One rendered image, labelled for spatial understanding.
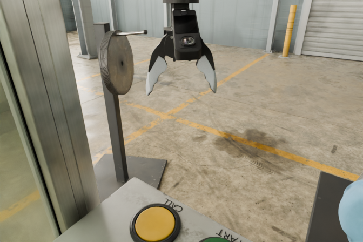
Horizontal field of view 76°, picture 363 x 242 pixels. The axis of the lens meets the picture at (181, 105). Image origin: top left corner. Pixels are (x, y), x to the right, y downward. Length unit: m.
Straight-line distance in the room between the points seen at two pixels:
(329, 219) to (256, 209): 1.02
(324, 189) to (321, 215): 0.08
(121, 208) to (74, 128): 0.10
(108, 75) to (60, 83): 0.91
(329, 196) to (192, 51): 0.40
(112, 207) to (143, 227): 0.05
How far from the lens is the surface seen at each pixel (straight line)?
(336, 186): 0.61
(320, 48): 5.76
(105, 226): 0.27
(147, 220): 0.26
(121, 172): 1.58
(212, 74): 0.50
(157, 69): 0.48
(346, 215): 0.30
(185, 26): 0.43
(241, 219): 1.46
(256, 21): 6.06
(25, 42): 0.21
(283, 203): 1.61
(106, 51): 1.12
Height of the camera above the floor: 1.10
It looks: 25 degrees down
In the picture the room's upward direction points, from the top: straight up
